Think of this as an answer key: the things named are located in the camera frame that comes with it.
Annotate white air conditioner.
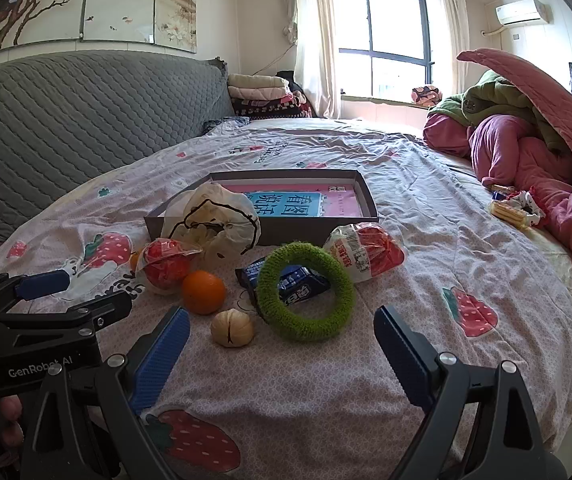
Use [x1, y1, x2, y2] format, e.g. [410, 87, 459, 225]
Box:
[495, 0, 552, 26]

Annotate floral wall painting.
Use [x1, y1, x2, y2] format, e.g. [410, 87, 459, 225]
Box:
[0, 0, 199, 61]

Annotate red snack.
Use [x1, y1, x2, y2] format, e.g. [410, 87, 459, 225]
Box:
[136, 238, 204, 295]

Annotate shallow grey cardboard box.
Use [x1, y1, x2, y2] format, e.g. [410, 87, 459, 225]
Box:
[144, 170, 381, 247]

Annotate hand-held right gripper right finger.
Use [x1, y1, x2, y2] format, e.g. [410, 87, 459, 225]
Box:
[373, 305, 569, 480]

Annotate white plastic bag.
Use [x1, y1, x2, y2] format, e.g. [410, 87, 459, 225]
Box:
[161, 182, 263, 263]

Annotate grey quilted headboard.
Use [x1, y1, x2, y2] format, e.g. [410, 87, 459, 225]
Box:
[0, 50, 239, 281]

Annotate blue snack packet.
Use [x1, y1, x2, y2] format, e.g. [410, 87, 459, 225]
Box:
[235, 256, 331, 307]

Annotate yellow biscuit packet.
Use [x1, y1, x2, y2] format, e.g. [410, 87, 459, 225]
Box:
[488, 189, 547, 231]

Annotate beige walnut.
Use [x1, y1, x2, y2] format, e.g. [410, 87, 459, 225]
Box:
[210, 310, 255, 348]

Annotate black framed window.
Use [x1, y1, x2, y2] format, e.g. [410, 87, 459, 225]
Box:
[333, 0, 437, 103]

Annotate orange tangerine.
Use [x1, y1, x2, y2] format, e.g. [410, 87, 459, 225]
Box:
[182, 270, 227, 316]

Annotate stack of folded blankets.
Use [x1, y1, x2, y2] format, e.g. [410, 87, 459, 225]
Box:
[227, 72, 317, 121]

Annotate floral cushion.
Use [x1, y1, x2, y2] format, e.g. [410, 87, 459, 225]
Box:
[412, 84, 442, 107]

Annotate strawberry print bedsheet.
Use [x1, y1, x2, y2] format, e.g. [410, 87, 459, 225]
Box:
[0, 117, 572, 480]

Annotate red and white snack bag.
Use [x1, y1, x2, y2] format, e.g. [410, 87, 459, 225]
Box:
[323, 222, 407, 286]

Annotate cream curtain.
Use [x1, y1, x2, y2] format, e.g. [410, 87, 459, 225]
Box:
[293, 0, 341, 120]
[436, 0, 472, 101]

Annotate person's left hand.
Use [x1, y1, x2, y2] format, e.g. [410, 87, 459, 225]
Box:
[0, 394, 25, 466]

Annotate magenta fleece garment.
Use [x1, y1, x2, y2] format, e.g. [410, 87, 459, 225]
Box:
[422, 112, 572, 281]

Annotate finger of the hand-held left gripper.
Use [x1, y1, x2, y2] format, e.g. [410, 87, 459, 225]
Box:
[0, 269, 71, 313]
[0, 292, 133, 342]

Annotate green fuzzy ring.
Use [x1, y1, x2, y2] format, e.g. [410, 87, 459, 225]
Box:
[256, 241, 355, 343]

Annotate blue patterned cloth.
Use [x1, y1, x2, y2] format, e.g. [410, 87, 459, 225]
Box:
[203, 117, 249, 136]

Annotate pink quilt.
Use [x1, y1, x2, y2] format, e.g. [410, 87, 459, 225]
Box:
[456, 49, 572, 196]

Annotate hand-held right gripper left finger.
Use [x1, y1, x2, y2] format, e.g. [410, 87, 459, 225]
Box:
[20, 306, 191, 480]

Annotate green jacket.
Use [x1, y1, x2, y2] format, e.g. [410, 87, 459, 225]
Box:
[426, 69, 567, 156]

